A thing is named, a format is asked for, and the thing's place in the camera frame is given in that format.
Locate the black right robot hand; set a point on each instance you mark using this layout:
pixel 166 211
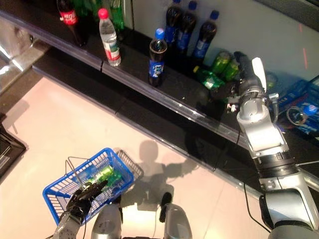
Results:
pixel 249 82

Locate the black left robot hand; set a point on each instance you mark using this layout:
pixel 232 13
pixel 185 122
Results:
pixel 82 201

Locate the blue plastic shopping basket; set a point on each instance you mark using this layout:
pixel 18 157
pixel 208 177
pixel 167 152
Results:
pixel 57 201

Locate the green Sprite bottle yellow cap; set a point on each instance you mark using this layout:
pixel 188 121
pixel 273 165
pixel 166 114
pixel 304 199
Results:
pixel 96 6
pixel 79 6
pixel 209 79
pixel 117 178
pixel 117 15

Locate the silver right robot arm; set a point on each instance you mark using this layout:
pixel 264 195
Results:
pixel 259 129

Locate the green bottles inside basket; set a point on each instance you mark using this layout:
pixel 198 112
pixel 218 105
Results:
pixel 107 170

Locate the silver left robot leg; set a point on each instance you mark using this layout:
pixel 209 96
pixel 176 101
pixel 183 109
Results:
pixel 107 224

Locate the blue Oreo cookie box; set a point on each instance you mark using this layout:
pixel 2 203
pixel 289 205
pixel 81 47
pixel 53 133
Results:
pixel 296 92

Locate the black metal shelf board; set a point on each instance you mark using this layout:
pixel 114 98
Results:
pixel 179 82
pixel 129 99

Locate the dark display cabinet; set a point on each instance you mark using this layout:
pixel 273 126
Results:
pixel 10 149

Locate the clear water bottle red cap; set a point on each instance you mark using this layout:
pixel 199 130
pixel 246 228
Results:
pixel 109 39

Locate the Coca-Cola bottle red cap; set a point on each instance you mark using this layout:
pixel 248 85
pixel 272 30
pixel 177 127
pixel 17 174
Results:
pixel 72 22

